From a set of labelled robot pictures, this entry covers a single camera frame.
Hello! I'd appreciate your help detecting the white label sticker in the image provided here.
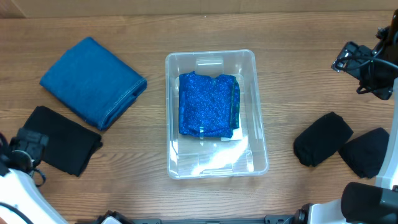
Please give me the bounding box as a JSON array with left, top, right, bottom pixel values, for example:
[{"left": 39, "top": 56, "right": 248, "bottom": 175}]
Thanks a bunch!
[{"left": 221, "top": 127, "right": 243, "bottom": 141}]

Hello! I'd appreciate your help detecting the large black cloth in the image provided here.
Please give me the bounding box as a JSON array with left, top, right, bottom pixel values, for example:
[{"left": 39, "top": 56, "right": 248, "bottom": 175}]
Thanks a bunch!
[{"left": 24, "top": 106, "right": 103, "bottom": 177}]

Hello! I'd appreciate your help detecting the clear plastic storage bin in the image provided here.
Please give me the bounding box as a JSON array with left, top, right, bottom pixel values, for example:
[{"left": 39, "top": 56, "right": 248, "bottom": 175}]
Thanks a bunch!
[{"left": 165, "top": 49, "right": 269, "bottom": 179}]

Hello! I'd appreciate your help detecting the blue denim cloth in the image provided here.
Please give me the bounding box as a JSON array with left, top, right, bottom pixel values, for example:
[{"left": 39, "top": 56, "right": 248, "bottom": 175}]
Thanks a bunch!
[{"left": 40, "top": 37, "right": 147, "bottom": 131}]

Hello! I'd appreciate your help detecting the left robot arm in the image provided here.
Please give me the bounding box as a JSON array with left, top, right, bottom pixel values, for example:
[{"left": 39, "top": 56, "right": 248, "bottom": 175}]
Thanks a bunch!
[{"left": 1, "top": 128, "right": 67, "bottom": 223}]

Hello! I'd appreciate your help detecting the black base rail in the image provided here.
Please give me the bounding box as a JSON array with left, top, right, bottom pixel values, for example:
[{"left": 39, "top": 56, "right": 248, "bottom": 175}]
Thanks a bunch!
[{"left": 78, "top": 212, "right": 294, "bottom": 224}]

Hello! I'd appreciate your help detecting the sparkly blue cloth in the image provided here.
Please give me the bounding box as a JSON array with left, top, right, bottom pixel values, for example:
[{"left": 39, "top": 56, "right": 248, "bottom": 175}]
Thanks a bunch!
[{"left": 178, "top": 72, "right": 240, "bottom": 138}]

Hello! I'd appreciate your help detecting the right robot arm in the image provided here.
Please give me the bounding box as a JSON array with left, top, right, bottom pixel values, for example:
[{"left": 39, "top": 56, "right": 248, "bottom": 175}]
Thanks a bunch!
[{"left": 280, "top": 14, "right": 397, "bottom": 223}]

